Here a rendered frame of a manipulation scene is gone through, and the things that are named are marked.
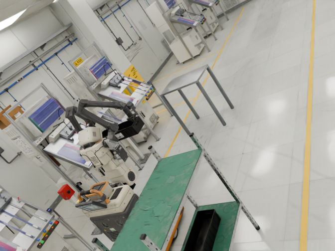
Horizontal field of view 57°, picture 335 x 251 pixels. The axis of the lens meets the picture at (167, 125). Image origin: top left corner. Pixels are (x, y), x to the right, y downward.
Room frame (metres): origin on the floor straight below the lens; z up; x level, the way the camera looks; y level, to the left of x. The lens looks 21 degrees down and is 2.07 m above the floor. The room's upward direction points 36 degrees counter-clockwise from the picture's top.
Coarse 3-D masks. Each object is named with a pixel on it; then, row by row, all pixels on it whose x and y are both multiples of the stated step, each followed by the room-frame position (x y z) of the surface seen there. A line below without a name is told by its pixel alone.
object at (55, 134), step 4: (64, 120) 4.63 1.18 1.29; (68, 120) 4.63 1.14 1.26; (64, 124) 4.55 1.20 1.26; (56, 128) 4.47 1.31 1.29; (60, 128) 4.47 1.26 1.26; (52, 132) 4.40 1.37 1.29; (56, 132) 4.40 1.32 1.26; (52, 136) 4.33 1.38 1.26; (56, 136) 4.36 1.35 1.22; (52, 140) 4.34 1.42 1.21
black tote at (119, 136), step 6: (138, 120) 3.09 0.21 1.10; (120, 126) 3.32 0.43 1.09; (126, 126) 3.27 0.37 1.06; (132, 126) 3.00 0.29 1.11; (138, 126) 3.05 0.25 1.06; (102, 132) 3.45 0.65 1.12; (120, 132) 3.12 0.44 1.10; (126, 132) 3.07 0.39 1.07; (132, 132) 3.03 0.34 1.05; (138, 132) 3.01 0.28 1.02; (120, 138) 3.16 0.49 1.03
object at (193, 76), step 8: (192, 72) 4.35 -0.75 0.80; (200, 72) 4.12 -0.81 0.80; (208, 72) 4.25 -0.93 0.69; (176, 80) 4.52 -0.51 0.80; (184, 80) 4.27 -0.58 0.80; (192, 80) 4.04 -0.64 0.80; (216, 80) 4.23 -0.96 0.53; (168, 88) 4.43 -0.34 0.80; (176, 88) 4.19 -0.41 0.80; (200, 88) 3.94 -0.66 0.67; (160, 96) 4.42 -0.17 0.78; (184, 96) 4.70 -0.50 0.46; (208, 96) 3.96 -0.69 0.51; (224, 96) 4.24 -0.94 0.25; (168, 104) 4.40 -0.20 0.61; (192, 112) 4.71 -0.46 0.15; (216, 112) 3.94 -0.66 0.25; (184, 128) 4.41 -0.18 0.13
